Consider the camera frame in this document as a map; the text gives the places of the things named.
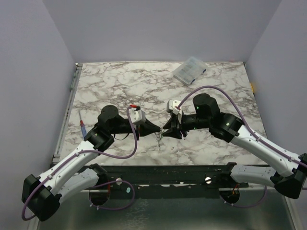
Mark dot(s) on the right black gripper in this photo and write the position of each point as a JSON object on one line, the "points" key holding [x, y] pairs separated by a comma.
{"points": [[180, 128]]}

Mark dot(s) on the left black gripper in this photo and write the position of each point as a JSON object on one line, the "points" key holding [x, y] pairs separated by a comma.
{"points": [[147, 128]]}

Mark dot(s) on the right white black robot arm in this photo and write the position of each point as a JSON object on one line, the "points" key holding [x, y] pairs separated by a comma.
{"points": [[286, 171]]}

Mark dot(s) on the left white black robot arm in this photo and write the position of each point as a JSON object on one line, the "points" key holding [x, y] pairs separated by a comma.
{"points": [[43, 195]]}

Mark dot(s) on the clear plastic organizer box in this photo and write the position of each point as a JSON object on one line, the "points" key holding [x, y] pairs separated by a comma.
{"points": [[189, 71]]}

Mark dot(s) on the red blue screwdriver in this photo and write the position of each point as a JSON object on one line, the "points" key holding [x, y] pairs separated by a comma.
{"points": [[83, 130]]}

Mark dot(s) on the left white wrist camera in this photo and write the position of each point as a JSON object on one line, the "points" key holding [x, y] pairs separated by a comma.
{"points": [[137, 117]]}

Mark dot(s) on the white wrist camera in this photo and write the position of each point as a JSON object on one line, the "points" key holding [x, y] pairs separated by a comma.
{"points": [[137, 117], [172, 106]]}

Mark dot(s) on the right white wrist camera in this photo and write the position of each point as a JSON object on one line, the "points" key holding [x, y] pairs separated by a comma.
{"points": [[172, 106]]}

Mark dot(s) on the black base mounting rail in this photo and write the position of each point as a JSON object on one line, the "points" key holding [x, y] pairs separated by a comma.
{"points": [[167, 182]]}

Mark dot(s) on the aluminium side rail left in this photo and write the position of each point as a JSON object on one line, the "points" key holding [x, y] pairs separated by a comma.
{"points": [[73, 89]]}

